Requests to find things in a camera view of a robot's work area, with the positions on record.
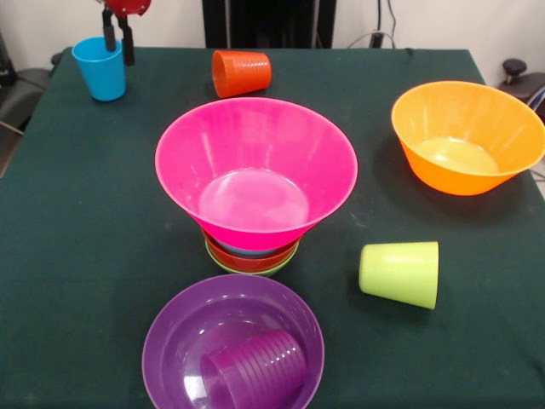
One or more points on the grey chair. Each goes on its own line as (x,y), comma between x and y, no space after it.
(21,102)

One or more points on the orange plastic bowl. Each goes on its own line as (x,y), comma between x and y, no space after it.
(255,262)

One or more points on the lime green plastic cup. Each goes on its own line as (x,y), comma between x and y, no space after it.
(400,272)

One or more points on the pink plastic bowl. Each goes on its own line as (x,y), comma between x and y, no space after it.
(255,234)

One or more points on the dark green tablecloth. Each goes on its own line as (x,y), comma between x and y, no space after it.
(426,362)

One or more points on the purple plastic cup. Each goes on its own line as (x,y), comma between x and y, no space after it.
(255,370)

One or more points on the black power plug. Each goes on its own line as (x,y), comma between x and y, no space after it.
(376,39)

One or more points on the green plastic bowl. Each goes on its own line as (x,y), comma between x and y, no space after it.
(277,270)

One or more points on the blue plastic cup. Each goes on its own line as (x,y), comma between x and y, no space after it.
(102,76)

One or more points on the purple plastic bowl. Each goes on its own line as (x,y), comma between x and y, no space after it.
(179,328)

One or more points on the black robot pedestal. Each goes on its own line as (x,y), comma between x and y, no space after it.
(272,21)

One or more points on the black chair armrest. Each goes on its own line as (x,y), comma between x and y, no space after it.
(515,68)

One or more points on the blue plastic bowl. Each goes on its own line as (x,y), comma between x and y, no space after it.
(247,252)

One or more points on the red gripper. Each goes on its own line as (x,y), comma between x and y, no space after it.
(127,6)

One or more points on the orange plastic cup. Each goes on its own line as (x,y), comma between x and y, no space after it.
(242,72)

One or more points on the yellow plastic bowl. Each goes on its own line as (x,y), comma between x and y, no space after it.
(451,179)

